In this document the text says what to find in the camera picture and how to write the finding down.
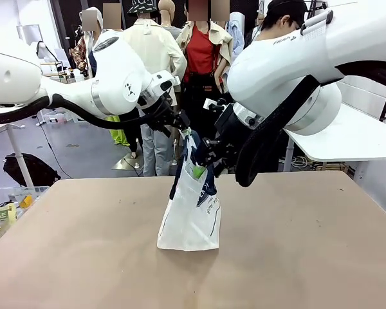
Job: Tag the black patterned bucket hat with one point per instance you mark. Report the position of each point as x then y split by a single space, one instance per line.
140 8

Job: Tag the clear plastic bin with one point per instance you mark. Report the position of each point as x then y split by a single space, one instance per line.
6 193

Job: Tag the yellow green snack package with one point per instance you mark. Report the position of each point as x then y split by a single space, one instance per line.
0 217

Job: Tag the neon green trousers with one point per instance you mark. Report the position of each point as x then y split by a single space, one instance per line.
119 135

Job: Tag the black backpack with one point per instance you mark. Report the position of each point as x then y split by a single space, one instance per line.
35 170

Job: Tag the white navy shopping bag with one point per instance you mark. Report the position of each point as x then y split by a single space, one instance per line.
186 222

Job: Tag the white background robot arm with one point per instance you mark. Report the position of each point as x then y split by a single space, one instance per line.
43 48

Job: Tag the metal mannequin base plate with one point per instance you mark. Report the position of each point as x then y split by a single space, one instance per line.
125 164

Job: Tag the small yellow box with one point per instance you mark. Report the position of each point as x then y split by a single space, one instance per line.
26 202

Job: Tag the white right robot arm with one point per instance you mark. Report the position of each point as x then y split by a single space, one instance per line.
276 74

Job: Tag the bald beige mannequin head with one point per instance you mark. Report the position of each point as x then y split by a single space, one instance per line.
165 13

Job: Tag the mannequin in beige jacket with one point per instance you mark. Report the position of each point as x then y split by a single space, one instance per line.
154 42

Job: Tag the white table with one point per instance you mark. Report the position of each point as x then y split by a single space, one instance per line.
341 141

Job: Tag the translucent storage box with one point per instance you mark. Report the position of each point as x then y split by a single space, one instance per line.
59 117

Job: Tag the light blue hanging shirt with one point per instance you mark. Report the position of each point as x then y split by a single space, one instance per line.
236 35

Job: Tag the person in white t-shirt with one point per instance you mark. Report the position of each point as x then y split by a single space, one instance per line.
283 16

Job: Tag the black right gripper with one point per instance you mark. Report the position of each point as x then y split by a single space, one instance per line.
231 127

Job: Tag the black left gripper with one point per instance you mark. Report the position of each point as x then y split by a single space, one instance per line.
159 112

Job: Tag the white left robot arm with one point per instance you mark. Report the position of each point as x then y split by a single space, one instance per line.
115 83

